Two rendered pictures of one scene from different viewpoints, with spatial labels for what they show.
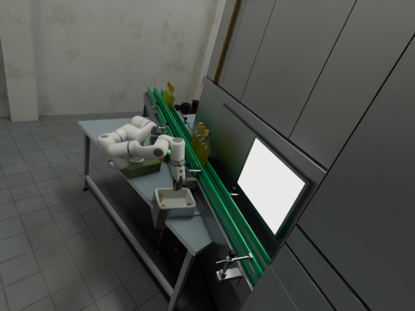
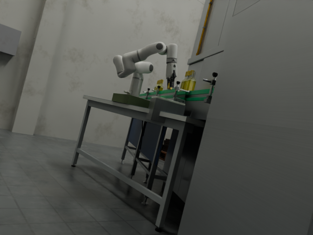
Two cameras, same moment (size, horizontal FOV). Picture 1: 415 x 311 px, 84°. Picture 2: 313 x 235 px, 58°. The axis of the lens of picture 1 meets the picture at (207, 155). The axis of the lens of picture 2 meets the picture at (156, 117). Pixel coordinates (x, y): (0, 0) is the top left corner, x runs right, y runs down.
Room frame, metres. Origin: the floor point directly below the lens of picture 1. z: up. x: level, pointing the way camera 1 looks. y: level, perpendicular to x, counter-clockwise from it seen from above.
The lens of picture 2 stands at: (-0.89, -0.38, 0.68)
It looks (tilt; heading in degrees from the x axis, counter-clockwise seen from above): 1 degrees up; 15
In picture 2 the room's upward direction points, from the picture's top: 14 degrees clockwise
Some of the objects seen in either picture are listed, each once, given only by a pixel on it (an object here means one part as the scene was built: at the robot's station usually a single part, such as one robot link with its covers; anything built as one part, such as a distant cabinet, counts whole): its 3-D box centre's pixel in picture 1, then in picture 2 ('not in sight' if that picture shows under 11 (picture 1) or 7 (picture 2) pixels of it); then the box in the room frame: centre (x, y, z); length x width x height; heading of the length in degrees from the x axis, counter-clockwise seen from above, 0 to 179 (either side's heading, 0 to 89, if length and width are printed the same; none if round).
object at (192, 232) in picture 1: (197, 153); (184, 122); (1.91, 0.09, 0.73); 1.58 x 1.52 x 0.04; 53
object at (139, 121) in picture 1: (140, 128); (140, 70); (1.38, 0.48, 1.06); 0.13 x 0.10 x 0.16; 69
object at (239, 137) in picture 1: (245, 158); (224, 72); (1.24, -0.22, 1.15); 0.90 x 0.03 x 0.34; 29
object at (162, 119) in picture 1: (160, 116); (151, 95); (2.02, 0.53, 0.92); 1.75 x 0.01 x 0.08; 29
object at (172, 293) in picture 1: (126, 207); (118, 149); (1.36, 0.49, 0.36); 1.51 x 0.09 x 0.71; 53
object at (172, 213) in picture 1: (178, 203); (169, 108); (1.10, 0.08, 0.79); 0.27 x 0.17 x 0.08; 119
